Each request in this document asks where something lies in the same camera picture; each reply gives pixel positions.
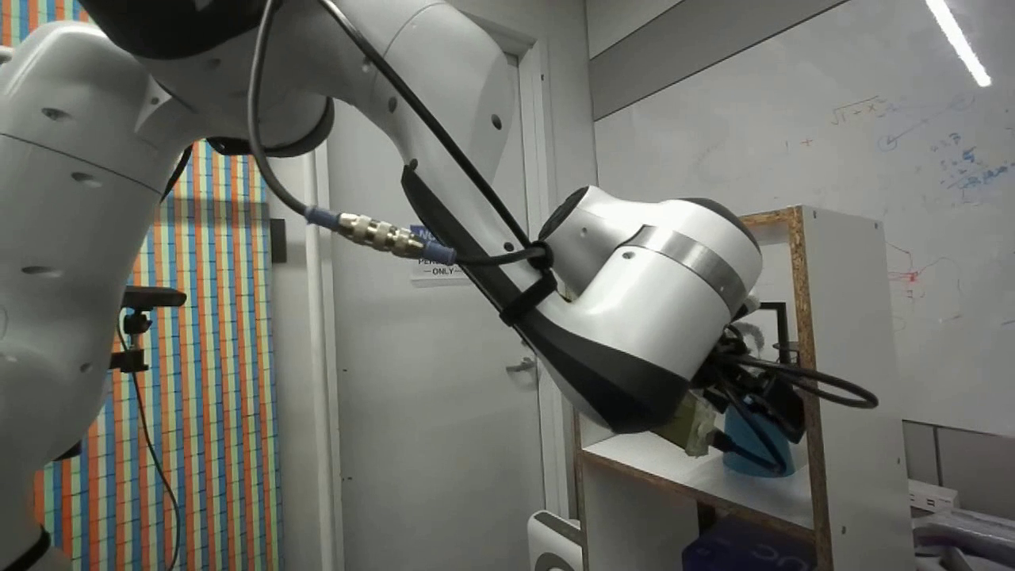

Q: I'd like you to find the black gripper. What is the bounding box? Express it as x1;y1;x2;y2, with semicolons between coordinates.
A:
706;341;804;470

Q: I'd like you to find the blue plastic cup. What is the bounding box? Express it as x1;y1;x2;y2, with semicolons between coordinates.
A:
724;403;800;478

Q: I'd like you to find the white shelf with chipboard edges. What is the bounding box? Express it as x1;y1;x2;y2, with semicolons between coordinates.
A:
567;204;917;571

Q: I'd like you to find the black framed portrait picture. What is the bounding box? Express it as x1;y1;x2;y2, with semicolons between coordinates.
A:
755;297;793;370

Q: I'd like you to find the grey partition panel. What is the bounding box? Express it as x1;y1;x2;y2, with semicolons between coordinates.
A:
901;415;1015;520

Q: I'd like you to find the white floor appliance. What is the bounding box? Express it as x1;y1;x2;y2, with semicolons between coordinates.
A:
525;508;586;571

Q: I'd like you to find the whiteboard with marker scribbles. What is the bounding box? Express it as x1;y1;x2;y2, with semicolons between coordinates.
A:
589;0;1015;439

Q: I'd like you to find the white door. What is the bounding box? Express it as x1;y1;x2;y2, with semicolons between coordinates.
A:
321;9;551;571

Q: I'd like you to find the ceiling light strip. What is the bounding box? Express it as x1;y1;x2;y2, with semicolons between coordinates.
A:
928;0;996;93

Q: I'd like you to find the beige printed gripper mount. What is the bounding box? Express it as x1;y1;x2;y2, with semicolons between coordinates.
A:
677;389;726;460

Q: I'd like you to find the black wall box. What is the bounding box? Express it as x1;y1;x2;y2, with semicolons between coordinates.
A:
267;214;291;266

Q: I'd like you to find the colourful striped wall panel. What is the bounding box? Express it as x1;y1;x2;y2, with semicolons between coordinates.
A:
0;0;282;571

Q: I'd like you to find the black camera on stand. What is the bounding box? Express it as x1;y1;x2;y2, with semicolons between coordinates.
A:
108;283;190;373

